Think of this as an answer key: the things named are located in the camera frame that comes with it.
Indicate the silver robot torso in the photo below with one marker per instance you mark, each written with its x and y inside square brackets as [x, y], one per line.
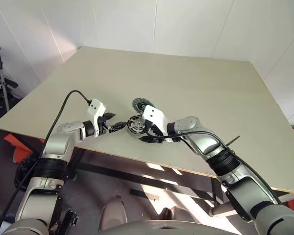
[161, 228]

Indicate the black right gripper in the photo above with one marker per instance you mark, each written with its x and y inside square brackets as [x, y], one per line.
[153, 129]

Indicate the black knobby wheel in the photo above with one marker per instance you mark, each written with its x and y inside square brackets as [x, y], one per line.
[23, 169]

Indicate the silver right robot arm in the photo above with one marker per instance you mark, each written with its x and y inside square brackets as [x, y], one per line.
[210, 142]

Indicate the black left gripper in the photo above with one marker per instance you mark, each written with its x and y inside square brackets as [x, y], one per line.
[104, 126]

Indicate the orange plastic frame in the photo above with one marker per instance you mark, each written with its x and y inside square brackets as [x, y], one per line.
[9, 139]

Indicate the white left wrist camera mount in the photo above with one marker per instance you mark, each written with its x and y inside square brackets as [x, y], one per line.
[95, 107]

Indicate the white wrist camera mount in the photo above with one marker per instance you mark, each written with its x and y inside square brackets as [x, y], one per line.
[154, 115]
[95, 107]

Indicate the spoked metal rotor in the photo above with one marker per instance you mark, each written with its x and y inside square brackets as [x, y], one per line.
[136, 124]

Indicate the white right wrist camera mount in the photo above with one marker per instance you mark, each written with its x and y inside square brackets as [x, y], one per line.
[154, 115]

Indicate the black floor tape strip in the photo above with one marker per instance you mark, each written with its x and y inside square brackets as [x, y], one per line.
[139, 192]

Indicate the dark table frame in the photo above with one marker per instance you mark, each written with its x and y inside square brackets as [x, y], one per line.
[137, 176]

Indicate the black hinged bracket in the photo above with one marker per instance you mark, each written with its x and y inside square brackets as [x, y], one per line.
[69, 218]

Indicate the beige rounded shell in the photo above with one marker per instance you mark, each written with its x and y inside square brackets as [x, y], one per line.
[178, 214]
[114, 210]

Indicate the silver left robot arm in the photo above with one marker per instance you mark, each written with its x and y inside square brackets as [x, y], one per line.
[56, 144]

